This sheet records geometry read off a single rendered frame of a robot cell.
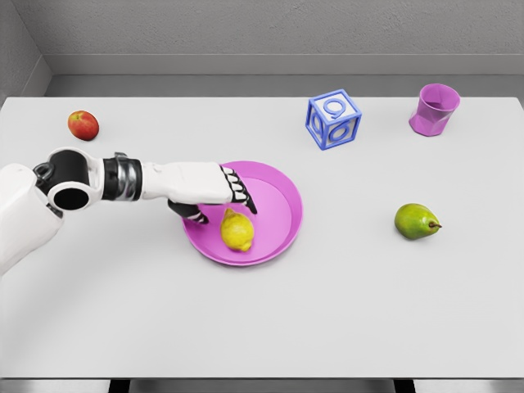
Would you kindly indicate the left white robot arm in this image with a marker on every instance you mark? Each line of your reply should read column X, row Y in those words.
column 73, row 184

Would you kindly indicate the blue white letter block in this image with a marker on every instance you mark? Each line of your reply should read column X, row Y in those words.
column 333, row 119

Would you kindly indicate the yellow lemon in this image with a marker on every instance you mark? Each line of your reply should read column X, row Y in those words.
column 237, row 230

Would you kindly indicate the purple faceted cup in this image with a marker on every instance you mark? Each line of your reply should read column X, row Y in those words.
column 435, row 109

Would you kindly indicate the pink round plate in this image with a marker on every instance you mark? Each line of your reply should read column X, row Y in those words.
column 270, row 213

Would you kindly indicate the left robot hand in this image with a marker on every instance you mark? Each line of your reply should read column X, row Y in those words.
column 196, row 182

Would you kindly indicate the red apple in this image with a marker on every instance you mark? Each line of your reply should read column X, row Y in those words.
column 83, row 125

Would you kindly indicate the green pear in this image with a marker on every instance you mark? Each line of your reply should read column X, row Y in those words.
column 415, row 221

